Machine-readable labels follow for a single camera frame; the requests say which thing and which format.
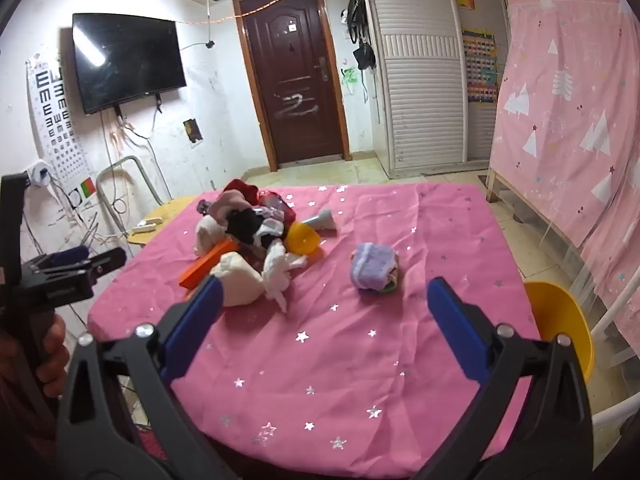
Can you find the red shiny wrapper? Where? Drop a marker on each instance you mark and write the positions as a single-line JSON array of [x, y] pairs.
[[277, 205]]

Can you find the white power strip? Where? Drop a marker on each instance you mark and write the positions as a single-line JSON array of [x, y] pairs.
[[146, 225]]

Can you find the large cream cloth bundle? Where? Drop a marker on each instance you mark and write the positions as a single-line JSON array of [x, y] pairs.
[[240, 280]]

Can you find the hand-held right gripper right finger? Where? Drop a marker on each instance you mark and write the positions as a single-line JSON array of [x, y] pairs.
[[452, 330]]

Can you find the hanging black bags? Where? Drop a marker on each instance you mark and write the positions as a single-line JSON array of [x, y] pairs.
[[359, 20]]

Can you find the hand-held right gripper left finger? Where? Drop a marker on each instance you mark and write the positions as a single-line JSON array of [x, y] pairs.
[[200, 320]]

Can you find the yellow plastic bin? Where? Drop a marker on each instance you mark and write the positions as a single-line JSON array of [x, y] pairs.
[[560, 320]]

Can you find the yellow plastic half shell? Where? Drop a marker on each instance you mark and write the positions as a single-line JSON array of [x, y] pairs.
[[300, 242]]

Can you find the white slatted chair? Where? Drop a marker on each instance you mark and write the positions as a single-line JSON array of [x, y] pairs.
[[617, 310]]

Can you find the pale pink cloth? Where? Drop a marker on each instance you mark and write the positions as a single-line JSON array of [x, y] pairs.
[[222, 207]]

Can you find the pink printed curtain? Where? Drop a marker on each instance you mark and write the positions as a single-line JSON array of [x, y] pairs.
[[565, 110]]

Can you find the purple cloth bundle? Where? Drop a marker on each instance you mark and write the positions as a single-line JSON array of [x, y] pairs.
[[372, 265]]

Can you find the eye chart poster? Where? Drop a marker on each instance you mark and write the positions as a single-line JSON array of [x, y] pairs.
[[52, 115]]

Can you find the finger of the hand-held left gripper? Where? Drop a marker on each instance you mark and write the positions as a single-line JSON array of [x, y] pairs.
[[65, 285], [70, 255]]

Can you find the white wall plug adapter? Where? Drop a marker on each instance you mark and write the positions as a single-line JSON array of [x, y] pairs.
[[39, 172]]

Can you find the metal folding chair frame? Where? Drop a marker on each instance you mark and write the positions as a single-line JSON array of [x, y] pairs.
[[140, 170]]

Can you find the red knitted sock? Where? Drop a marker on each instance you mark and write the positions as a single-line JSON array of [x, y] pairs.
[[240, 191]]

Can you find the small white cloth bundle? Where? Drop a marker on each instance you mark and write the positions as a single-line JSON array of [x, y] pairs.
[[207, 235]]

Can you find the black wall box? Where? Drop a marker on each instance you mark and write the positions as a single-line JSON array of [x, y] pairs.
[[192, 131]]

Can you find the black sparkly cloth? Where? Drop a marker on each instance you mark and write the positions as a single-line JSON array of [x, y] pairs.
[[247, 227]]

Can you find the orange block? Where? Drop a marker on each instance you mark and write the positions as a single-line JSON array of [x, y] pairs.
[[200, 270]]

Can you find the person's left hand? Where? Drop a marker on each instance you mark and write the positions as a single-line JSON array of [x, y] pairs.
[[52, 355]]

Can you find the grey sock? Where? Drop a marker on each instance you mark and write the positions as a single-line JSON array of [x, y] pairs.
[[320, 220]]

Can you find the white slatted wardrobe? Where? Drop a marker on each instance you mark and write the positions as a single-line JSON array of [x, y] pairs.
[[420, 85]]

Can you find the wooden bed frame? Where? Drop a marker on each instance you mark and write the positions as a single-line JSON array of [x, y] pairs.
[[505, 195]]

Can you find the dark brown door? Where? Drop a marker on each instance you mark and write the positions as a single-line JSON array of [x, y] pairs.
[[290, 85]]

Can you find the green wall decoration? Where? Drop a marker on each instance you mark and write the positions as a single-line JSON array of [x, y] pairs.
[[350, 77]]

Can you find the black wall television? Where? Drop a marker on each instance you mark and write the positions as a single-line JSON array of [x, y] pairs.
[[125, 60]]

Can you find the pink star tablecloth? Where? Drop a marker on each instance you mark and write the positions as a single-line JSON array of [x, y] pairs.
[[325, 375]]

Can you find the colourful grid wall chart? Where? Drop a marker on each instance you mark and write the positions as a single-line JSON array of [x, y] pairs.
[[481, 67]]

